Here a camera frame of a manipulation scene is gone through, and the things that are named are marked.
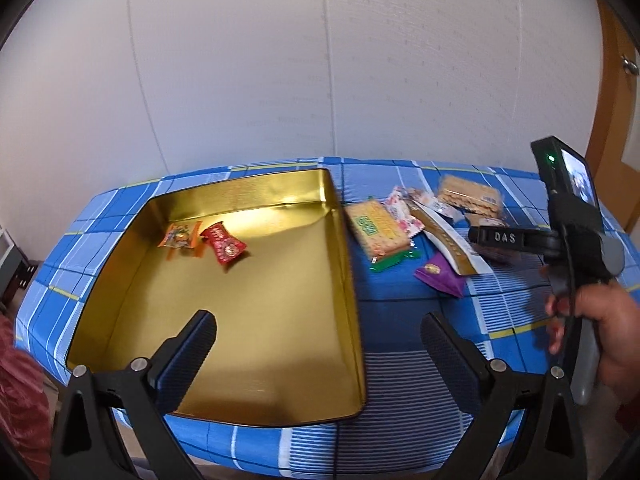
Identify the wooden door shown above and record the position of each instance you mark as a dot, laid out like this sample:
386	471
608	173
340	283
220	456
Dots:
612	125

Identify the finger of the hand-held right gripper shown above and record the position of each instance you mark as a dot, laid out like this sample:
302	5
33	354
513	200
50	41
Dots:
505	239

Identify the red garment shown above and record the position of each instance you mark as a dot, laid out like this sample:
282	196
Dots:
20	390

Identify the purple snack packet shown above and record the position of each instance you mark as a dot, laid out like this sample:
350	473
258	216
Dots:
440	274

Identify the orange candy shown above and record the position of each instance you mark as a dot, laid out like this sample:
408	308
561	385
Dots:
179	237

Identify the long gold white snack packet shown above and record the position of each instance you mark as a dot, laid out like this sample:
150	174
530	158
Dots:
450	242

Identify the green label cracker packet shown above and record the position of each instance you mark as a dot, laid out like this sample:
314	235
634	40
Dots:
375	230

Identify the person's right hand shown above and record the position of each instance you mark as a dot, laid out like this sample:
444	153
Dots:
607	335

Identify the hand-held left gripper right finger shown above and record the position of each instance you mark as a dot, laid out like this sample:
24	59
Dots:
447	355

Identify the dark low furniture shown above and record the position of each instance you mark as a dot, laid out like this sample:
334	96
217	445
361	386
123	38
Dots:
17	277

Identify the red candy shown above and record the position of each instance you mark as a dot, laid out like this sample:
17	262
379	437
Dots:
225	245

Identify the floral pink snack packet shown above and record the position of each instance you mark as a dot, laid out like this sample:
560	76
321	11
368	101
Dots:
402	212

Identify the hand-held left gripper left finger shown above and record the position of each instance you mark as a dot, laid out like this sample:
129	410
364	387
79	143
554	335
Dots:
187	355

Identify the blue plaid tablecloth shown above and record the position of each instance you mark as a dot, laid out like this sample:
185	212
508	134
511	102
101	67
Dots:
415	360

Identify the gold metal tin tray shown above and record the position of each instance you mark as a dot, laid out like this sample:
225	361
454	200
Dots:
240	320

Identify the brown biscuit packet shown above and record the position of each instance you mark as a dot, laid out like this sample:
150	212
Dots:
492	220

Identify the clear sandwich cracker packet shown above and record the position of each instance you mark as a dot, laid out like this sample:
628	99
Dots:
470	195

